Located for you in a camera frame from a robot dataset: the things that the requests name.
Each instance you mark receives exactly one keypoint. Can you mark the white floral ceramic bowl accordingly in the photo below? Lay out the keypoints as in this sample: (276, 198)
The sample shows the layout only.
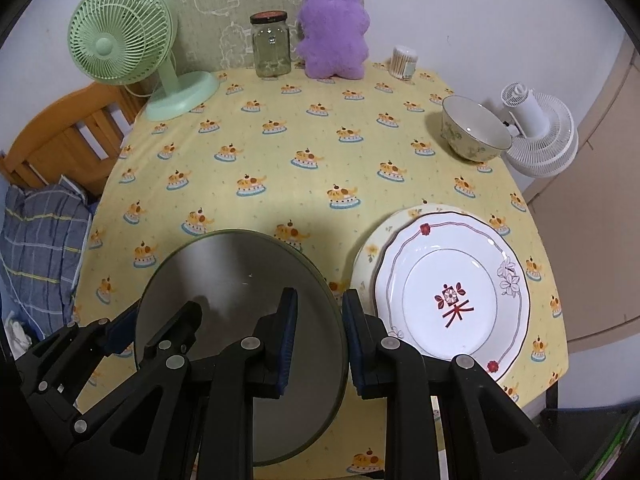
(475, 125)

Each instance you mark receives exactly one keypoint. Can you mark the yellow flower ceramic plate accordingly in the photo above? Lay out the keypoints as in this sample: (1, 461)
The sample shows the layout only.
(367, 255)

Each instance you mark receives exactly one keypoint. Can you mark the purple plush toy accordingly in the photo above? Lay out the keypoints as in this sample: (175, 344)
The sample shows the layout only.
(332, 35)

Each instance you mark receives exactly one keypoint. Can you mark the red flower white plate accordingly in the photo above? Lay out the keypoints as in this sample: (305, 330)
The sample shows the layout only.
(450, 270)

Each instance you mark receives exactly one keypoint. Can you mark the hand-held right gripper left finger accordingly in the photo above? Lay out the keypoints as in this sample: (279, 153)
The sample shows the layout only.
(286, 340)

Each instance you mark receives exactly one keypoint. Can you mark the dark container with green edge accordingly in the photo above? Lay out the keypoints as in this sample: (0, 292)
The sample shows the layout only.
(590, 440)

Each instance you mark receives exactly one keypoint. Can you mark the large white floral bowl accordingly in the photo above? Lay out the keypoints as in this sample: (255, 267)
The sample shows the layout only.
(225, 270)

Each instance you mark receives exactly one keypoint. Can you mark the white desk fan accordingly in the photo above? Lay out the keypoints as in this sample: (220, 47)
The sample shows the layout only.
(540, 130)

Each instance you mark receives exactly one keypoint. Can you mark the green desk fan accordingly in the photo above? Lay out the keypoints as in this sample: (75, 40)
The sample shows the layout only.
(115, 30)

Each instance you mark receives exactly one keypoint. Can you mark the glass jar with black lid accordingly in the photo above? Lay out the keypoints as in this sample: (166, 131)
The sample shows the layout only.
(271, 50)

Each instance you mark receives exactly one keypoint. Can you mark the black table leg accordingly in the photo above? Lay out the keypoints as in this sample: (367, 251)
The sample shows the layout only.
(552, 392)

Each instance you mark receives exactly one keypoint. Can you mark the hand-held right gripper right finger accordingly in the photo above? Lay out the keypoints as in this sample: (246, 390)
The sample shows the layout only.
(350, 340)

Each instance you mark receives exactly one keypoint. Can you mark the cotton swab container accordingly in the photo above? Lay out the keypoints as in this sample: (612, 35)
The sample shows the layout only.
(404, 62)

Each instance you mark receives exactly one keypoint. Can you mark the yellow cake print tablecloth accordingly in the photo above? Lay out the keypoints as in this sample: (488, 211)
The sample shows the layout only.
(300, 125)

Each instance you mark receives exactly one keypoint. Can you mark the white crumpled cloth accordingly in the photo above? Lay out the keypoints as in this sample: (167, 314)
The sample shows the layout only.
(17, 335)

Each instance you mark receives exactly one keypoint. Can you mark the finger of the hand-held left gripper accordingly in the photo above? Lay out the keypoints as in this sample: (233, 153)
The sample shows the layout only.
(122, 332)
(175, 330)

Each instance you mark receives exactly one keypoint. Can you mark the blue plaid pillow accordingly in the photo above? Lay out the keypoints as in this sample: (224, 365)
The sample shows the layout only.
(40, 250)

